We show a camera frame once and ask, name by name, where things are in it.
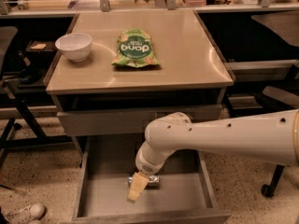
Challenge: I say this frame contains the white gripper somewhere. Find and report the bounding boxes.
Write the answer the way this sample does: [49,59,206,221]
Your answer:
[127,142,174,203]

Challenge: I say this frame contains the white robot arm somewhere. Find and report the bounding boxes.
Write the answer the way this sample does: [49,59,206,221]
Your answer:
[127,109,299,203]

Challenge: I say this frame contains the open middle drawer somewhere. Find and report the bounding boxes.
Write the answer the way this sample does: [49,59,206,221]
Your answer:
[72,133,231,224]

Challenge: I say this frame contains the top drawer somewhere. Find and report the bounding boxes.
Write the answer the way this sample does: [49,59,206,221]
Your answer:
[58,105,222,136]

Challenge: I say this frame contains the grey drawer cabinet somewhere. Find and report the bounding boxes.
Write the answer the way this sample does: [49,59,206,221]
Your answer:
[45,8,235,224]

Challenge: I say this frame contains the white sneaker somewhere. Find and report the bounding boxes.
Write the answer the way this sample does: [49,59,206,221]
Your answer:
[4,203,46,224]

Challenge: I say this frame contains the black chair left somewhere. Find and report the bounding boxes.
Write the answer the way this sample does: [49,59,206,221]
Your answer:
[0,26,72,158]

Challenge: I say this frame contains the green chip bag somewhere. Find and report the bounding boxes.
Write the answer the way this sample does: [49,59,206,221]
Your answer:
[112,28,160,68]

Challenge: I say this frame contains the white bowl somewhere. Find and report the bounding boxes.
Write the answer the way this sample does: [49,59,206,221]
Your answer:
[55,33,93,62]

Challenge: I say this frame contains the black round object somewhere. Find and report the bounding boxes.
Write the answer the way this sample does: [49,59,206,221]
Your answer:
[18,66,41,84]

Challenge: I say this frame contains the black office chair right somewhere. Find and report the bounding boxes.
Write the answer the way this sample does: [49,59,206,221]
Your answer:
[256,65,299,198]

